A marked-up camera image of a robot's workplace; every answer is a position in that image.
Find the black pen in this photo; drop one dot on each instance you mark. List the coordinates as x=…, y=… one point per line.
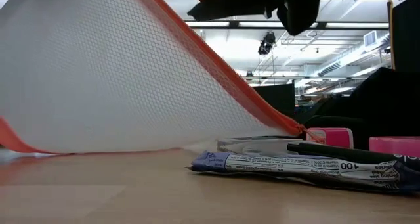
x=344, y=153

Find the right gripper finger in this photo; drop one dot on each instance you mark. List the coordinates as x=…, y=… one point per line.
x=236, y=5

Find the black overhead frame bar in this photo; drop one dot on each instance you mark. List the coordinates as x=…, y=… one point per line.
x=344, y=25

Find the black partition panel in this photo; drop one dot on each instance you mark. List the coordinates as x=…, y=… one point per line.
x=279, y=99

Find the black overhead camera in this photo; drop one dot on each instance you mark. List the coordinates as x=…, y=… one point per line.
x=267, y=42

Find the black backpack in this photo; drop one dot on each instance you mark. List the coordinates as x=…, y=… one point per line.
x=377, y=109

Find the mesh pouch with orange zipper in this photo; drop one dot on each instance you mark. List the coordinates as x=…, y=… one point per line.
x=98, y=69

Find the small red box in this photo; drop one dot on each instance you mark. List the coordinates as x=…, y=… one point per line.
x=334, y=137

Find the blue snack bar wrapper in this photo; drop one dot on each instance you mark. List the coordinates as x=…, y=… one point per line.
x=295, y=166

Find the black partition with yellow edge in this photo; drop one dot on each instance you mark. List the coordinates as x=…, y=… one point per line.
x=407, y=36

